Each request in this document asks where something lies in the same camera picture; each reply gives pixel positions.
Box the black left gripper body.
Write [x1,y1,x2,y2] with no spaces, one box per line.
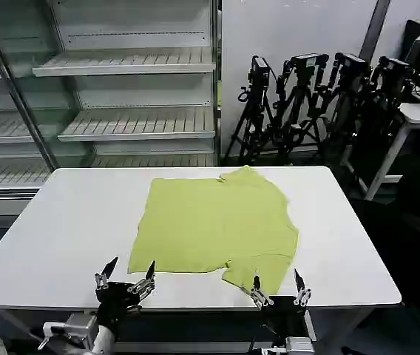
[95,281,149,336]

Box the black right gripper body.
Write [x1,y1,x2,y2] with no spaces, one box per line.
[265,295,309,339]

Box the empty white shelf rack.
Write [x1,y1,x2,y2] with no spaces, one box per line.
[0,0,223,216]

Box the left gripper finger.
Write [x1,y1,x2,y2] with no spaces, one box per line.
[94,256,118,291]
[127,260,157,297]

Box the lime green t-shirt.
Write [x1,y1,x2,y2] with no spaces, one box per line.
[126,165,300,294]

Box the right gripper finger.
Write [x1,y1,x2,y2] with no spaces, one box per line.
[250,276,275,310]
[293,268,312,306]

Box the black camera tripod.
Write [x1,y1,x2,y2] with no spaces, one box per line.
[273,53,331,162]
[353,55,418,193]
[227,55,276,166]
[326,52,376,171]

